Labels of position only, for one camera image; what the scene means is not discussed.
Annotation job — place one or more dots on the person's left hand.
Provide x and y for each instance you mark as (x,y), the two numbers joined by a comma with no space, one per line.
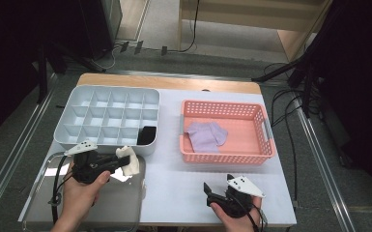
(77,199)

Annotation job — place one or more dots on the black sock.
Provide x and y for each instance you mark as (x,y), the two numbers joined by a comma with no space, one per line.
(146,135)

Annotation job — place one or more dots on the small black table clip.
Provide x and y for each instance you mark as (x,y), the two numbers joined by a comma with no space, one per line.
(206,90)

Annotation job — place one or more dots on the small black floor block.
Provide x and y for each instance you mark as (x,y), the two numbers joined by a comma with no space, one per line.
(124,46)
(164,50)
(138,47)

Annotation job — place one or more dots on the person's right hand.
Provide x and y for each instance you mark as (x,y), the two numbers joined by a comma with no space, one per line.
(235,222)

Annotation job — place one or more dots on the shiny metal tray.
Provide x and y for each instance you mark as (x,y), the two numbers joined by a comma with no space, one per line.
(122,199)

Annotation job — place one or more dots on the light wooden frame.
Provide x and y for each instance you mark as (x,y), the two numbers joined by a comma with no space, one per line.
(238,13)

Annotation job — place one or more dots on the black cabinet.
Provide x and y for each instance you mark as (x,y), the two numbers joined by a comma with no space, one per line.
(100,25)

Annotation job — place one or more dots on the white divided organizer box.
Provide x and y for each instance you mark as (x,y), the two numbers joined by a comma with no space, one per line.
(106,111)

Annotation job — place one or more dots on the pink perforated basket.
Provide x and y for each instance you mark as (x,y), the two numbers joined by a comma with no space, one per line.
(225,158)

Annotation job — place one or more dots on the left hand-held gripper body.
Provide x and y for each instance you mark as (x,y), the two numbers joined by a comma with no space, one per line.
(87,167)

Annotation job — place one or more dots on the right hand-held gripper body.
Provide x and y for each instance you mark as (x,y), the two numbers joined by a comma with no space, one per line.
(235,203)

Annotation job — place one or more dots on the black metal stand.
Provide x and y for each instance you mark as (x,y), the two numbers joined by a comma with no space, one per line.
(42,71)
(307,83)

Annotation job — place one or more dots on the dark curtain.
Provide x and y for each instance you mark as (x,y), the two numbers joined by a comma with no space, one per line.
(360,80)
(13,64)

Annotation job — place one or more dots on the metal floor rail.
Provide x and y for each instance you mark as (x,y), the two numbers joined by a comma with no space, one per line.
(322,167)
(16,151)

